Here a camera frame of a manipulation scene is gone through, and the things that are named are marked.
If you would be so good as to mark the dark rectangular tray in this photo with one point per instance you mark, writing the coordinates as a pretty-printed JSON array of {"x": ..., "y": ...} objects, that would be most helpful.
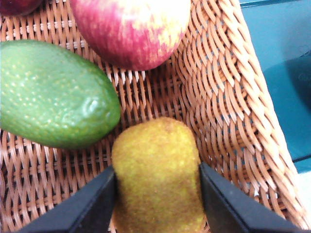
[{"x": 279, "y": 72}]

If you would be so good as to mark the dark red fruit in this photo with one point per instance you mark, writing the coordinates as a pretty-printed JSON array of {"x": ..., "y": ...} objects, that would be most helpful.
[{"x": 17, "y": 6}]

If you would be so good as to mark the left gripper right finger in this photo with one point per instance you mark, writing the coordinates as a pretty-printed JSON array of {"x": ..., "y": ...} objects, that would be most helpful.
[{"x": 233, "y": 208}]

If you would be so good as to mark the red and yellow apple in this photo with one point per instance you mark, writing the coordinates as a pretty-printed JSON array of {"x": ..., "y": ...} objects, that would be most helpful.
[{"x": 128, "y": 31}]

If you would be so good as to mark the brown wicker basket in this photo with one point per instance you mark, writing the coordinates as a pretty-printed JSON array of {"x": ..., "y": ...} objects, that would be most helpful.
[{"x": 218, "y": 97}]

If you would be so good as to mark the green avocado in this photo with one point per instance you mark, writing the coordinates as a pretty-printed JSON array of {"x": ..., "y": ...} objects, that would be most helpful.
[{"x": 53, "y": 97}]

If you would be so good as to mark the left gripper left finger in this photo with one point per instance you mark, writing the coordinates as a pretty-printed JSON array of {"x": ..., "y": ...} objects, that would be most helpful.
[{"x": 80, "y": 208}]

